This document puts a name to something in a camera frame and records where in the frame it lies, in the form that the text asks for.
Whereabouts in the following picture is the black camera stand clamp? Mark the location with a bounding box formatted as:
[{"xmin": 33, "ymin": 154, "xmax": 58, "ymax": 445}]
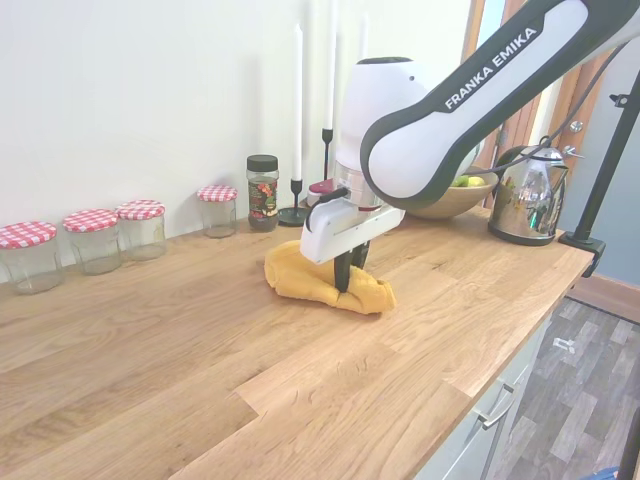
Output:
[{"xmin": 558, "ymin": 74, "xmax": 640, "ymax": 279}]

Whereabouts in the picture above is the coffee jar black lid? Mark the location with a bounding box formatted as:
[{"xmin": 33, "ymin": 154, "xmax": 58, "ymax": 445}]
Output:
[{"xmin": 245, "ymin": 154, "xmax": 280, "ymax": 233}]

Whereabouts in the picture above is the wooden bowl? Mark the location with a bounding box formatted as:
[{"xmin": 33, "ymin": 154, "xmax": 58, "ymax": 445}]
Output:
[{"xmin": 407, "ymin": 167, "xmax": 501, "ymax": 220}]

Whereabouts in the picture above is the metal drawer handle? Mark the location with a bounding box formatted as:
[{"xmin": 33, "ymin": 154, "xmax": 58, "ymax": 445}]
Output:
[{"xmin": 474, "ymin": 382, "xmax": 516, "ymax": 430}]

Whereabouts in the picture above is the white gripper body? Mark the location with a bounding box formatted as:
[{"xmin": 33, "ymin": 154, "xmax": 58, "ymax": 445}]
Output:
[{"xmin": 299, "ymin": 194, "xmax": 407, "ymax": 265}]

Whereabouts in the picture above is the wooden door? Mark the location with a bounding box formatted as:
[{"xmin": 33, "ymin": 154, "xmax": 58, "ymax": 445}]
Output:
[{"xmin": 462, "ymin": 0, "xmax": 609, "ymax": 221}]

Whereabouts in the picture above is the stainless steel kettle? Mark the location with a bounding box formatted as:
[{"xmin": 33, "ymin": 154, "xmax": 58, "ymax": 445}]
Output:
[{"xmin": 487, "ymin": 142, "xmax": 571, "ymax": 247}]

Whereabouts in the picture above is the yellow cloth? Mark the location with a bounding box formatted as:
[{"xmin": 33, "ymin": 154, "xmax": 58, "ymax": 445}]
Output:
[{"xmin": 263, "ymin": 239, "xmax": 398, "ymax": 315}]

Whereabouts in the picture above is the glass jar red checked lid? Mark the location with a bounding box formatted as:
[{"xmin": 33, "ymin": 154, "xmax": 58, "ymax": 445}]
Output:
[
  {"xmin": 0, "ymin": 221, "xmax": 65, "ymax": 295},
  {"xmin": 62, "ymin": 208, "xmax": 122, "ymax": 276},
  {"xmin": 196, "ymin": 184, "xmax": 238, "ymax": 239},
  {"xmin": 115, "ymin": 199, "xmax": 168, "ymax": 262}
]

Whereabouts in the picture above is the white cabinet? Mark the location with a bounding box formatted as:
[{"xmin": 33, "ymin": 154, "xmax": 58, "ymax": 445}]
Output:
[{"xmin": 414, "ymin": 299, "xmax": 556, "ymax": 480}]

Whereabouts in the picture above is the silver door handle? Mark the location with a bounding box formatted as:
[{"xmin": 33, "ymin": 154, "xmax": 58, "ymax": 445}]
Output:
[{"xmin": 562, "ymin": 119, "xmax": 586, "ymax": 161}]

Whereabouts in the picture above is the black cable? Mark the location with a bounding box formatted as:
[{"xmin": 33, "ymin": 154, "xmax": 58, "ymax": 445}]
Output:
[{"xmin": 318, "ymin": 42, "xmax": 629, "ymax": 204}]

